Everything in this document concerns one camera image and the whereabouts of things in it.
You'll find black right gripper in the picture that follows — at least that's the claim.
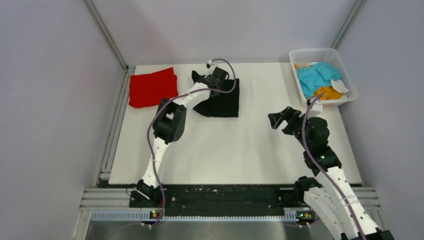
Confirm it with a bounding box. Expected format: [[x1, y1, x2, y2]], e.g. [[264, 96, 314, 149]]
[[268, 106, 315, 150]]

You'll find black t shirt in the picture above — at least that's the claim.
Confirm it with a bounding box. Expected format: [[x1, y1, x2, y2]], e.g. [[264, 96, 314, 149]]
[[193, 68, 240, 118]]

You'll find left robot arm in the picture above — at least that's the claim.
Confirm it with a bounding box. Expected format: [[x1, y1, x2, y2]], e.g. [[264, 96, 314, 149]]
[[136, 63, 230, 207]]

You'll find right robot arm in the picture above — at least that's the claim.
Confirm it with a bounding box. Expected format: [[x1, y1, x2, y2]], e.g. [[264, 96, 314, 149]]
[[267, 106, 394, 240]]

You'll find blue t shirt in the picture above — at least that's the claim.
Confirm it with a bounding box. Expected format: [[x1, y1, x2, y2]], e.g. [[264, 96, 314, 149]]
[[295, 62, 343, 98]]

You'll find orange t shirt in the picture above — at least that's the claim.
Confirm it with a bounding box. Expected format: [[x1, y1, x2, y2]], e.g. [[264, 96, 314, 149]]
[[294, 64, 343, 100]]

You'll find white garment in basket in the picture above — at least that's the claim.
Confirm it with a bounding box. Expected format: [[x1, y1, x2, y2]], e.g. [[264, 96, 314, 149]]
[[330, 79, 349, 95]]

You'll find white plastic laundry basket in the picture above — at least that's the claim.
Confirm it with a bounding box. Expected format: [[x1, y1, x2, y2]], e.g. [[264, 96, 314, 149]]
[[288, 47, 358, 106]]

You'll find folded red t shirt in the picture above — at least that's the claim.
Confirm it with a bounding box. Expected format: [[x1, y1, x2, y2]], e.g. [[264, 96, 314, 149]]
[[128, 67, 179, 108]]

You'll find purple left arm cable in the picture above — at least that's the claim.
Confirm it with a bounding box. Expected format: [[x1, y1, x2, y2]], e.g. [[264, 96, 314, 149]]
[[146, 58, 237, 228]]

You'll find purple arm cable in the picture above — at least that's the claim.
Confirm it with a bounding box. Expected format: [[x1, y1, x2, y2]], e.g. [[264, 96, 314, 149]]
[[146, 58, 237, 228], [300, 93, 369, 240]]

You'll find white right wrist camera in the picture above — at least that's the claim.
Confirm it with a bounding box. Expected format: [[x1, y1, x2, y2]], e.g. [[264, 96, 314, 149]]
[[307, 100, 323, 118]]

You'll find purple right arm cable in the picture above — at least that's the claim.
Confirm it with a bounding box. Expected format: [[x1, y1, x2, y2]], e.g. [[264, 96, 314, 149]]
[[300, 93, 369, 240]]

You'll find aluminium corner rail left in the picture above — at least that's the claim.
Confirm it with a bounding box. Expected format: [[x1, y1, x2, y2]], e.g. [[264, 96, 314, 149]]
[[83, 0, 129, 71]]

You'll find aluminium corner rail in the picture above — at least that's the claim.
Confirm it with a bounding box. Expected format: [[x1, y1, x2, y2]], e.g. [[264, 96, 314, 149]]
[[83, 0, 129, 71], [331, 0, 367, 49]]

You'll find aluminium corner rail right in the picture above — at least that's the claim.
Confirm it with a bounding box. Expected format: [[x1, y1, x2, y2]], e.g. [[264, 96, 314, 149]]
[[331, 0, 367, 49]]

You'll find aluminium front rail frame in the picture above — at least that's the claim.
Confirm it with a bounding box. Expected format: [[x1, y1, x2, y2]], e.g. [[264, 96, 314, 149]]
[[71, 185, 382, 240]]

